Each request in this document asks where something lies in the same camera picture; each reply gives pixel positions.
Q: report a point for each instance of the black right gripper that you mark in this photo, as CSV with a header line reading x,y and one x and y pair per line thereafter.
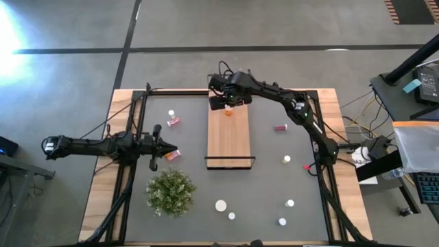
x,y
236,94

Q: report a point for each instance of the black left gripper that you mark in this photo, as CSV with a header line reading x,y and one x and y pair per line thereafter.
x,y
152,147

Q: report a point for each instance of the pink pill bottle white cap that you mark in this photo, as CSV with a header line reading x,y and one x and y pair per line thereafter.
x,y
175,155
174,121

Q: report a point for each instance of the pink bottle dark red pills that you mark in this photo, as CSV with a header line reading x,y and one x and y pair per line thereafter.
x,y
280,127

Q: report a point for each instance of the amber bottle with colourful capsules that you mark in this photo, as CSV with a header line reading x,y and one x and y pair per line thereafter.
x,y
221,205

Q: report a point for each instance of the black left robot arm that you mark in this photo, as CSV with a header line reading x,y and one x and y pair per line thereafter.
x,y
85,147

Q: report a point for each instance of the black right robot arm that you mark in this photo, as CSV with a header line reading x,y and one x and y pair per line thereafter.
x,y
308,120

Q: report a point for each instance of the green potted plant black pot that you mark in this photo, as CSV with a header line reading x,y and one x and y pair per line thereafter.
x,y
170,192

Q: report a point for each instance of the blue pill bottle white cap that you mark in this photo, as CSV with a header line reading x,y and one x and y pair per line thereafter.
x,y
232,215

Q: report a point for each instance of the grey table mat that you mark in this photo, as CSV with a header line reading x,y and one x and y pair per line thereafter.
x,y
257,192

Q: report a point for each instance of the grey metal stand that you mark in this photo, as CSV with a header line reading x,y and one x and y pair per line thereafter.
x,y
20,168

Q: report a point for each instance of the black power supply box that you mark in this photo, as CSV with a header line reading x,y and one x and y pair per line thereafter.
x,y
377,145

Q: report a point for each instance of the dark grey side desk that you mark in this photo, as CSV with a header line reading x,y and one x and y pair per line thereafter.
x,y
394,99

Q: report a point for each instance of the white paper sheet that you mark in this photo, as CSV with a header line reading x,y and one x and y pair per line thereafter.
x,y
370,180

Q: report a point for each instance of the black device blue light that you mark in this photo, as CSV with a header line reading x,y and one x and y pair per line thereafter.
x,y
8,147

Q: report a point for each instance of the light blue block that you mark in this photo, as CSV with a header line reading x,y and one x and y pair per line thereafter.
x,y
411,86

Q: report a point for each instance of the clear plastic water bottle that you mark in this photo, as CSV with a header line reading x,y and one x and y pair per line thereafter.
x,y
394,173

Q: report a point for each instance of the black round pole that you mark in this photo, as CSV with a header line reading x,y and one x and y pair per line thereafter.
x,y
411,61

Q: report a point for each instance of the clear plastic storage bin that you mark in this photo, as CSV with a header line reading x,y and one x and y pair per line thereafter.
x,y
418,147

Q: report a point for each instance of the black electronic box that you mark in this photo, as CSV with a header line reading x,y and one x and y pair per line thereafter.
x,y
427,85

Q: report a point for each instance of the dark doormat striped edges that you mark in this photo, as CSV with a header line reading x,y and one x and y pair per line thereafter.
x,y
411,12

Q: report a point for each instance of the black caster wheel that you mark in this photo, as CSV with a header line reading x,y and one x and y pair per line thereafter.
x,y
405,211

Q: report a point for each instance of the black backlit keyboard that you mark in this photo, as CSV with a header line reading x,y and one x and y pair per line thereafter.
x,y
428,188

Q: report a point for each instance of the black desk frame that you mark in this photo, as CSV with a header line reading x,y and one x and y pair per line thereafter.
x,y
377,167

